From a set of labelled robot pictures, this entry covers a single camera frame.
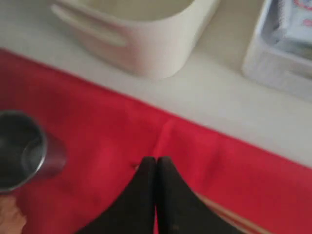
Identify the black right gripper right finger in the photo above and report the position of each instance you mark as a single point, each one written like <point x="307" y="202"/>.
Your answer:
<point x="179" y="210"/>

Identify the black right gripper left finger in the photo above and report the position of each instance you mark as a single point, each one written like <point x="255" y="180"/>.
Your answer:
<point x="133" y="212"/>

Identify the fried chicken nugget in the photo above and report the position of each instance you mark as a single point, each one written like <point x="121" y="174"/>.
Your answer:
<point x="12" y="221"/>

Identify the lower wooden chopstick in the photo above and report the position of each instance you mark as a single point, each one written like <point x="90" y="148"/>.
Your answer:
<point x="238" y="222"/>

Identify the red table cloth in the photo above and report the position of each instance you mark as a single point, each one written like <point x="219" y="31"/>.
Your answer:
<point x="106" y="136"/>

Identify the stainless steel cup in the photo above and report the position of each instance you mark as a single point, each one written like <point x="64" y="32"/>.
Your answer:
<point x="27" y="151"/>

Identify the cream plastic bin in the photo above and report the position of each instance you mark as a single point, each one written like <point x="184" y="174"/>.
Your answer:
<point x="147" y="38"/>

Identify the white perforated plastic basket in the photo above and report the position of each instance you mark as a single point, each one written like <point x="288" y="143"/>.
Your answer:
<point x="271" y="66"/>

